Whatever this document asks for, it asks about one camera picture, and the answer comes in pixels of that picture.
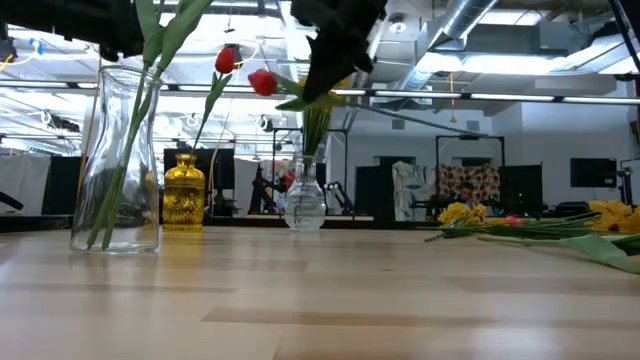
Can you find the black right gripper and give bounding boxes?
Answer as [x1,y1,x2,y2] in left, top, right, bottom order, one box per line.
[292,0,390,104]

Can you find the yellow orange artificial tulip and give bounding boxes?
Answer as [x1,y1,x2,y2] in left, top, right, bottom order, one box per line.
[477,233,640,275]
[99,0,215,251]
[85,0,166,251]

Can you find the tall clear glass vase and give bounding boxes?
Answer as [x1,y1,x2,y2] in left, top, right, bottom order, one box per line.
[68,64,163,255]

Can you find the ribbed clear glass vase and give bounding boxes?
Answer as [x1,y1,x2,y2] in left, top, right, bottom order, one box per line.
[283,155,329,232]

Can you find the amber glass bottle vase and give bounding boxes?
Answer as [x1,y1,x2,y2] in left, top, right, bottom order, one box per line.
[162,153,207,233]

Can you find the long linear ceiling light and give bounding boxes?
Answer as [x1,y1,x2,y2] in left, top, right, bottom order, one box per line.
[0,79,640,106]

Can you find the black partition panel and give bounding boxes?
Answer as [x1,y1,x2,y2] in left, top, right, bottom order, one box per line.
[354,164,396,222]
[163,148,236,217]
[499,164,544,219]

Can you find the white teal patterned cloth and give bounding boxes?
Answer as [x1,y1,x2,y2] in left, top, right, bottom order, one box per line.
[392,160,437,223]

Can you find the brown floral patterned cloth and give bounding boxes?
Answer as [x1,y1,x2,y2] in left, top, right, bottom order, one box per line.
[438,164,501,211]

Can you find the person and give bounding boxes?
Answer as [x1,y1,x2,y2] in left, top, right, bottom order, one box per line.
[457,180,484,211]

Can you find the black background desk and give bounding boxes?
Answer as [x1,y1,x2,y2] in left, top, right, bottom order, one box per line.
[552,201,591,217]

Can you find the white hanging sheet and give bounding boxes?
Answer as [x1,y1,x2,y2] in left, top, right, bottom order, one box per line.
[0,154,52,217]

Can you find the black metal rig frame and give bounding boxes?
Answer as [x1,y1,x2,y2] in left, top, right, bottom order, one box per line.
[434,133,506,221]
[271,127,350,216]

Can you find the slanted silver ceiling duct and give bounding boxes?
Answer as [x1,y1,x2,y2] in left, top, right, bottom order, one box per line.
[399,0,501,94]

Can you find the black wall monitor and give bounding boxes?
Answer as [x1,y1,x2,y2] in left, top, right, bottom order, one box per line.
[569,158,619,189]

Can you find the black camera on stand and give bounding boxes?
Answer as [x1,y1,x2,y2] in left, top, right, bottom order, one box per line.
[617,167,636,206]

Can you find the black metal table frame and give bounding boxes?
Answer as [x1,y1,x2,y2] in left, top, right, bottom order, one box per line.
[0,213,444,234]

